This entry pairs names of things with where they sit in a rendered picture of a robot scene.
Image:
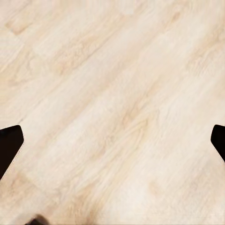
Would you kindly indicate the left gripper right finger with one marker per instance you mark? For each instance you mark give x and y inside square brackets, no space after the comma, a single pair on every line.
[218,139]

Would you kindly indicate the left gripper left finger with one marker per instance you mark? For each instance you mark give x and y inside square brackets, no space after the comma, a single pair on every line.
[11,139]

